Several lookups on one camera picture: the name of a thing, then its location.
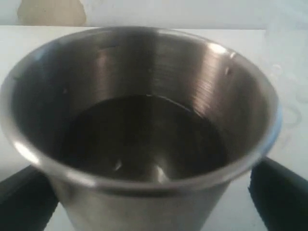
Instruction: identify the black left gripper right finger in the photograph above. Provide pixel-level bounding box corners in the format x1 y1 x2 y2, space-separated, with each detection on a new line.
248 157 308 231

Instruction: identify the translucent plastic cup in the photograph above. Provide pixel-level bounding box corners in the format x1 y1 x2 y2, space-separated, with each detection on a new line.
261 13 308 150

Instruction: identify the stainless steel cup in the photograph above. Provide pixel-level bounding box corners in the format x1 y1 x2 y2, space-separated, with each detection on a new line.
0 26 282 231

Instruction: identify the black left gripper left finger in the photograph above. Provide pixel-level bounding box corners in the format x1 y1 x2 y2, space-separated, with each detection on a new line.
0 166 59 231

